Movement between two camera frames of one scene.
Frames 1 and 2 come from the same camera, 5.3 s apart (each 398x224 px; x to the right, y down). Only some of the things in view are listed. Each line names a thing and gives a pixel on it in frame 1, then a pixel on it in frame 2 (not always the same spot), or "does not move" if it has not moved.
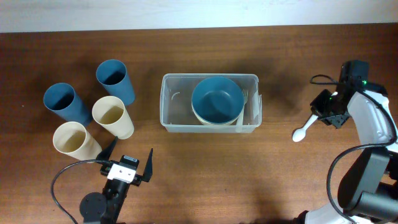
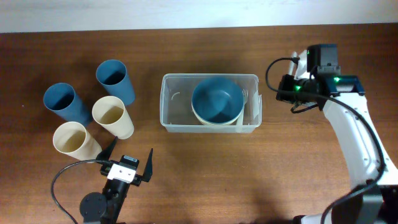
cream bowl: [208, 122] does not move
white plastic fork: [239, 124] does not move
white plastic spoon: [300, 134] -> [291, 64]
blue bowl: [217, 100] does not move
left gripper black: [147, 172] does not move
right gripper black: [315, 108] -> [286, 80]
